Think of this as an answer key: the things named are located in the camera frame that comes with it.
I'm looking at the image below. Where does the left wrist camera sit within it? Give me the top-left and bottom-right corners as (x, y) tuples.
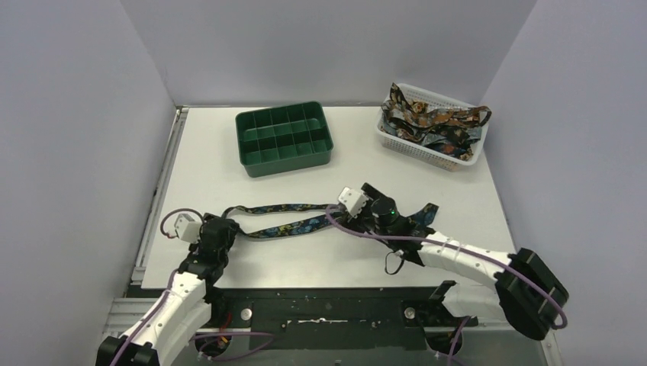
(173, 213), (202, 244)

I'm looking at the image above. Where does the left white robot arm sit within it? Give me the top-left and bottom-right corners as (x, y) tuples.
(95, 213), (240, 365)

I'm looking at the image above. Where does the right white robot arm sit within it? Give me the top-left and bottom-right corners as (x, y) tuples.
(338, 183), (570, 340)

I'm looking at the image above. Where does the green compartment tray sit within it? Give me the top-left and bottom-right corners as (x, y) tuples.
(235, 101), (334, 178)

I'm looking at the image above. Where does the blue patterned tie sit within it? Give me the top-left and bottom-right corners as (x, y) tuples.
(221, 201), (439, 241)

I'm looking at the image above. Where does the white plastic basket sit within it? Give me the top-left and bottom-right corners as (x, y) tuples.
(375, 82), (491, 173)

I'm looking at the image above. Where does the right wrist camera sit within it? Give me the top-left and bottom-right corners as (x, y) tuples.
(337, 187), (372, 219)

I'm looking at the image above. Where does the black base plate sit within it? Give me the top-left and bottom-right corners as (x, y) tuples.
(207, 283), (461, 352)

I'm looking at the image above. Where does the pile of patterned ties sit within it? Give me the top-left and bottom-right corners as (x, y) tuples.
(380, 82), (494, 162)

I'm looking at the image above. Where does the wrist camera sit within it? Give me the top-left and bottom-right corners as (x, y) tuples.
(337, 187), (372, 219)
(173, 213), (202, 244)

